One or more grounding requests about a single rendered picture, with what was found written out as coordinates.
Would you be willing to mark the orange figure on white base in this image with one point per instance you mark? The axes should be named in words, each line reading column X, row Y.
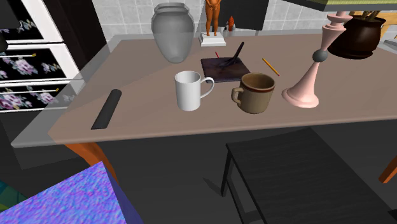
column 212, row 18

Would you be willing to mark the dark brown pot with sticks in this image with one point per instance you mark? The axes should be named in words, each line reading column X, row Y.
column 356, row 38

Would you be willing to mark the pink table lamp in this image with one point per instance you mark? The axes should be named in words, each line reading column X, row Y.
column 305, row 90

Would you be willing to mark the yellow pencil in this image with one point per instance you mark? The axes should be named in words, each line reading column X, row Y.
column 270, row 66

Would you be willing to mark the black chair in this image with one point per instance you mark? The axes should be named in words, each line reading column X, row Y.
column 304, row 173

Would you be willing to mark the black spatula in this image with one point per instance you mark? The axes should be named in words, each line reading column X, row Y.
column 236, row 53

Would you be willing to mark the table with orange legs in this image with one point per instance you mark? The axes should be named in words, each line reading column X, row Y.
column 142, row 114

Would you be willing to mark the floral drawer cabinet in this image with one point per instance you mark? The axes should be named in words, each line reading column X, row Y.
column 34, row 66

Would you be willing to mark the white mug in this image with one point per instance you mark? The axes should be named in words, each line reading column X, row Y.
column 187, row 91

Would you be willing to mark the dark square board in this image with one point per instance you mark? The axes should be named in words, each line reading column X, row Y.
column 226, row 74

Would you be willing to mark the tan mug with brown stripe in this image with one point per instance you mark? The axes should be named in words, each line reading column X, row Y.
column 256, row 100

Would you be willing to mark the grey vase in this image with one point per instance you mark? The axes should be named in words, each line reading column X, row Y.
column 173, row 34

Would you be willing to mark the black remote control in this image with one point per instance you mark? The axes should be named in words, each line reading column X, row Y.
column 107, row 110

